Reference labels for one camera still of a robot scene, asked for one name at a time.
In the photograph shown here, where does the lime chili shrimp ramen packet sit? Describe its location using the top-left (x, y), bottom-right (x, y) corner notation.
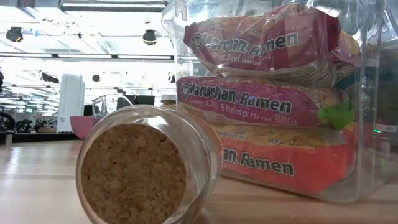
top-left (176, 76), bottom-right (355, 131)

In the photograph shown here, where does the orange ramen packet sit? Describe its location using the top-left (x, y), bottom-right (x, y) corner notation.
top-left (214, 123), bottom-right (358, 195)

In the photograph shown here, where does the blue soy sauce ramen packet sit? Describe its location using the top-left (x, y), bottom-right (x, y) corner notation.
top-left (335, 74), bottom-right (357, 93)

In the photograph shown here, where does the black monitor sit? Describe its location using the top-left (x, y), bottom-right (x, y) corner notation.
top-left (116, 95), bottom-right (155, 110)

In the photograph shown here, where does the glass jar with cork lid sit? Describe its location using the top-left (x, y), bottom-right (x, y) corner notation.
top-left (75, 104), bottom-right (224, 224)

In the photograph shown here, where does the black ceiling device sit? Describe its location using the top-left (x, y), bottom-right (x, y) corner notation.
top-left (142, 29), bottom-right (158, 46)
top-left (5, 26), bottom-right (24, 43)

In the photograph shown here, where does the tall clear plastic bin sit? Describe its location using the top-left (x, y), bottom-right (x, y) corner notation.
top-left (161, 0), bottom-right (398, 205)

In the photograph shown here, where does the black table frame rail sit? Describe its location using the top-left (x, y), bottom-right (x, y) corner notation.
top-left (0, 132), bottom-right (78, 144)

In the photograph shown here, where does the red roast beef ramen packet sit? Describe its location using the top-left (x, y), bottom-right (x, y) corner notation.
top-left (183, 2), bottom-right (363, 88)

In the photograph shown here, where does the long ceiling light strip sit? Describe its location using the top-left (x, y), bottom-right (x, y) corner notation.
top-left (0, 53), bottom-right (175, 60)

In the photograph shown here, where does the low clear plastic bin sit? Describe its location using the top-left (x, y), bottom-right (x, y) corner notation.
top-left (91, 93), bottom-right (135, 122)

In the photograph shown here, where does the pink bowl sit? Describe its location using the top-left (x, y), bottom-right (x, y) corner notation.
top-left (70, 115), bottom-right (96, 140)

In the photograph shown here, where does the white pillar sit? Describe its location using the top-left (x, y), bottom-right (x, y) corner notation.
top-left (57, 73), bottom-right (85, 133)

